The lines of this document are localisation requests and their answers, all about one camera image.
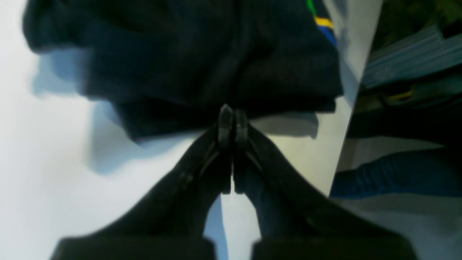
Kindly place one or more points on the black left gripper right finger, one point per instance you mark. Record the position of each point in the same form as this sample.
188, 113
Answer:
296, 221

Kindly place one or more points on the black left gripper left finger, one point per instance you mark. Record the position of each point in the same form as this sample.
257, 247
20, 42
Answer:
169, 221

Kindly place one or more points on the dark grey T-shirt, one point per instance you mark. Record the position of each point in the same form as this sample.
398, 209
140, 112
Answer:
169, 66

